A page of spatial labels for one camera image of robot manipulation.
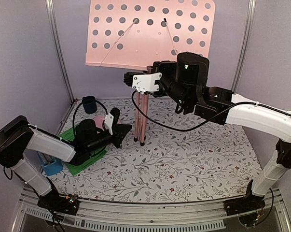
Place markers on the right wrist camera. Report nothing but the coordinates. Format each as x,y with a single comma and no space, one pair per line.
146,82

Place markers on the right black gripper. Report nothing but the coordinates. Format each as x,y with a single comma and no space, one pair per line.
171,65

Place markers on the left aluminium frame post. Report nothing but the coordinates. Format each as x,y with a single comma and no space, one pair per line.
59,54

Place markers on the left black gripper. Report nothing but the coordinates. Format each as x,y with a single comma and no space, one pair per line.
118,129

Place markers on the pink music stand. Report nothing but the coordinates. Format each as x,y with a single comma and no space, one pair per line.
133,34

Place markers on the floral table mat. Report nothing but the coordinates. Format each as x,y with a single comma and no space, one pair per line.
183,160

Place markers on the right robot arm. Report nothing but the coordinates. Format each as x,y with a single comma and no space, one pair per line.
227,107

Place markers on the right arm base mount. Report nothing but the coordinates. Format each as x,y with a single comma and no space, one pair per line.
245,204

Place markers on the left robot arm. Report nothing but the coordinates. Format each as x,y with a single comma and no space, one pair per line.
19,136

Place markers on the aluminium frame post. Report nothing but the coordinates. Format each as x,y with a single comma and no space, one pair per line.
59,54
245,43

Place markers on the front aluminium rail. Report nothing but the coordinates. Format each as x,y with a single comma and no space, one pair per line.
102,216

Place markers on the pink plate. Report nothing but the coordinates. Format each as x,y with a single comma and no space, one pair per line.
99,120

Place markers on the green sheet music stack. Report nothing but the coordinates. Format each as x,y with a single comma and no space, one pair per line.
80,162

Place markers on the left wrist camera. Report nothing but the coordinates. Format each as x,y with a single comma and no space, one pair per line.
116,113

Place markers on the dark blue cup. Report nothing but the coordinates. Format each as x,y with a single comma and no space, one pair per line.
89,104

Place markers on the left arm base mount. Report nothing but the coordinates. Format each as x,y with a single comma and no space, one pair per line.
54,202

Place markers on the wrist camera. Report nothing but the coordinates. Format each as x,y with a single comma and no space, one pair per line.
116,113
146,82

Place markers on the blue melodica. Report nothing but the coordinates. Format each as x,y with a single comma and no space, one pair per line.
50,165

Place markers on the right aluminium frame post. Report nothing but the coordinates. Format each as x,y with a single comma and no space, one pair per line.
245,43

